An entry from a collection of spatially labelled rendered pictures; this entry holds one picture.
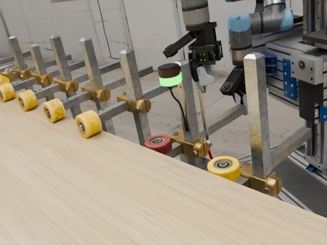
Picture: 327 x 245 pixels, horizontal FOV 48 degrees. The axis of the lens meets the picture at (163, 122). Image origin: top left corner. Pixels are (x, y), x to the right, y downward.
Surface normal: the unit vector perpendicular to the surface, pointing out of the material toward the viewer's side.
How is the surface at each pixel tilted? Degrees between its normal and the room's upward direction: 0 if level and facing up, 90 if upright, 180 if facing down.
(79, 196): 0
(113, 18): 90
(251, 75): 90
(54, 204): 0
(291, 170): 0
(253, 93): 90
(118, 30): 90
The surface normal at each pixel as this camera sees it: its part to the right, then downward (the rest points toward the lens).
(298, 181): -0.17, -0.90
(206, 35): -0.44, 0.44
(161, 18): -0.65, 0.41
